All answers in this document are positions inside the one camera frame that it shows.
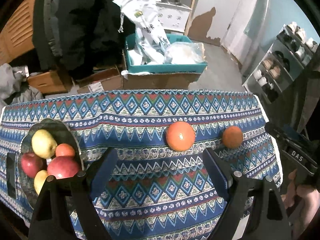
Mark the grey fabric bag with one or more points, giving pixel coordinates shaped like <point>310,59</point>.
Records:
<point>14,87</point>

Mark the glass fruit bowl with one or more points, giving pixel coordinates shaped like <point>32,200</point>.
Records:
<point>61,134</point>

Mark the dark hanging clothes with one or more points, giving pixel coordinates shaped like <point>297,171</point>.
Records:
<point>79,35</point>

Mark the person right hand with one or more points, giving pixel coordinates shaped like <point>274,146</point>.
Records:
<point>309,197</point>

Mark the teal cardboard box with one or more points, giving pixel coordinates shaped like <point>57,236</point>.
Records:
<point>130,43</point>

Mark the wooden shelf rack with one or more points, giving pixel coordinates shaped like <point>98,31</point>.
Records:
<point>175,17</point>

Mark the large orange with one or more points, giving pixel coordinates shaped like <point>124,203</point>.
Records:
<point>180,136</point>

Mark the black smartphone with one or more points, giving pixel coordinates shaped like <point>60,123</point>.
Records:
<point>11,175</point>

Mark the white printed plastic bag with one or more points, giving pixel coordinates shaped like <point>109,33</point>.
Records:
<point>151,40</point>

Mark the large red apple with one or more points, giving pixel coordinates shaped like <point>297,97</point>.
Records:
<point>63,167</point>

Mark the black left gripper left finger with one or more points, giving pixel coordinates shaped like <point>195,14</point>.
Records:
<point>51,218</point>

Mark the small red apple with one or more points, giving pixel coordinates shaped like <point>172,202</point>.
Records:
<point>31,164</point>

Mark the clear plastic bag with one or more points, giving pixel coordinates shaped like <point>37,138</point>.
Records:
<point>185,53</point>

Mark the blue patterned tablecloth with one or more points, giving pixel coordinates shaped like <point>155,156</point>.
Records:
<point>154,192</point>

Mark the wooden louvered cabinet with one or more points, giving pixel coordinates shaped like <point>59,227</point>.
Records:
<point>17,34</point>

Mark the brown cardboard box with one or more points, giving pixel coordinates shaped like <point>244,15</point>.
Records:
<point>159,81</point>

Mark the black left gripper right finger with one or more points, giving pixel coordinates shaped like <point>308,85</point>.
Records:
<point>268,218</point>

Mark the small wooden box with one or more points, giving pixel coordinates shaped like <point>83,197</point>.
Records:
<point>51,82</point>

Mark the grey shoe rack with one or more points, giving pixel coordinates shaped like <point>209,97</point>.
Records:
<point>283,62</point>

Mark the medium orange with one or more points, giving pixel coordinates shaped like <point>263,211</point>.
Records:
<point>232,137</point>

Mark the small tangerine with stem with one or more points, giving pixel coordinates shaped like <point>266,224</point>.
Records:
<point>64,150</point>

